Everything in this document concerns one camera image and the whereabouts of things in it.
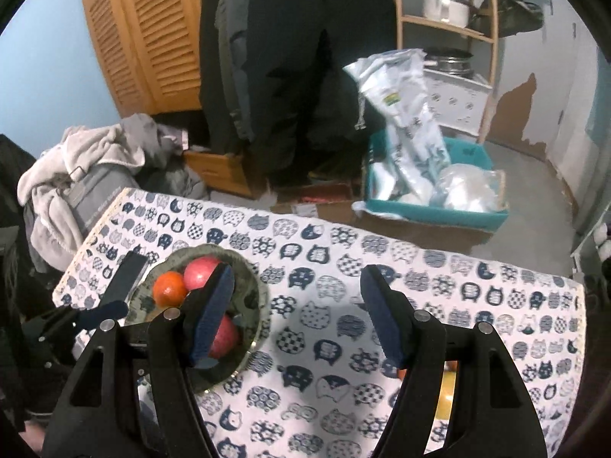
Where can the teal plastic crate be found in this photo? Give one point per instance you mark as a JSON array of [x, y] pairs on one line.
[[429, 212]]

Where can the orange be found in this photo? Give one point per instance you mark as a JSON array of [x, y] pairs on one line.
[[169, 288], [450, 365]]

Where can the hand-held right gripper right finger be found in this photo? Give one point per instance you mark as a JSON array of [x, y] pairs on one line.
[[382, 315]]

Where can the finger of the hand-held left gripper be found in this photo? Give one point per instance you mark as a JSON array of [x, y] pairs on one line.
[[107, 316]]

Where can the olive hanging bag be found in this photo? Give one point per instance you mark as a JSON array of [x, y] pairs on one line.
[[515, 16]]

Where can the yellow pear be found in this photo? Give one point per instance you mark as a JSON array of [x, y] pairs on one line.
[[447, 389]]

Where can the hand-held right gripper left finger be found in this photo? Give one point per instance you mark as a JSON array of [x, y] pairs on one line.
[[212, 315]]

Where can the green glass bowl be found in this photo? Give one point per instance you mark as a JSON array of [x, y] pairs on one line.
[[248, 296]]

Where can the steel pot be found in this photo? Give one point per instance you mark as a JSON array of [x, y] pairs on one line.
[[448, 62]]

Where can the black hooded coat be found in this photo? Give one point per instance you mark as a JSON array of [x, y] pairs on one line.
[[296, 81]]

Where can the cat print tablecloth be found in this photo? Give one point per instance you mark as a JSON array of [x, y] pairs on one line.
[[334, 296]]

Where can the wooden drawer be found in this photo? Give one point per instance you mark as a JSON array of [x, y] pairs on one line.
[[215, 167]]

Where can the white pot with lid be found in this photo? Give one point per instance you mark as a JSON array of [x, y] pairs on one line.
[[444, 9]]

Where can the cardboard box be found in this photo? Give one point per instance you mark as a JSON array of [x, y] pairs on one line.
[[324, 210]]

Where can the pile of clothes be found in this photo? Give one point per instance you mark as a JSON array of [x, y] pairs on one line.
[[71, 176]]

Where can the dark navy jacket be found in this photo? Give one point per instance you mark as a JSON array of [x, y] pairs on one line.
[[234, 81]]

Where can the wooden shelf rack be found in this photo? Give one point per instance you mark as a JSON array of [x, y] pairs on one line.
[[444, 28]]

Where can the white storage box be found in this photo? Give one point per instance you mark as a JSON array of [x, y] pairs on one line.
[[453, 100]]

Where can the dark red apple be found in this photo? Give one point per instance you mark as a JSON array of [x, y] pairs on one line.
[[224, 338]]

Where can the clear plastic bags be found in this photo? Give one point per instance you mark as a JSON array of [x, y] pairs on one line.
[[468, 186]]

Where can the white rice bag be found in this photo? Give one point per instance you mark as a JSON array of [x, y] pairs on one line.
[[405, 114]]

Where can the wooden louvred wardrobe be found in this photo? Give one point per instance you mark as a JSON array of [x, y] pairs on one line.
[[143, 33]]

